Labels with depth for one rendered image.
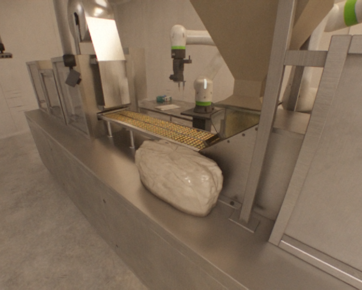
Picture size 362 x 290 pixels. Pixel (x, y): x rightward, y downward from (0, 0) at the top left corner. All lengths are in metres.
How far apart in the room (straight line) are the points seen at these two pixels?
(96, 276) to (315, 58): 1.57
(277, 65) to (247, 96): 0.20
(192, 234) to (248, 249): 0.17
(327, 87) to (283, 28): 0.15
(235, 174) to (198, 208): 0.18
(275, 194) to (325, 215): 0.15
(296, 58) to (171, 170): 0.45
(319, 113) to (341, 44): 0.13
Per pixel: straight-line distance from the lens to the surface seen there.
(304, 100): 1.08
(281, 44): 0.46
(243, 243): 0.62
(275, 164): 0.59
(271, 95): 0.46
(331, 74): 0.43
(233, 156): 0.63
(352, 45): 0.43
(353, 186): 0.53
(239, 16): 0.57
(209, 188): 0.57
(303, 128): 0.59
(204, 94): 1.36
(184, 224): 0.63
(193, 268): 0.67
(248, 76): 0.61
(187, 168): 0.59
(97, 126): 1.34
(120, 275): 1.50
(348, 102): 0.47
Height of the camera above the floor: 1.29
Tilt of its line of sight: 26 degrees down
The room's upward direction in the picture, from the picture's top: straight up
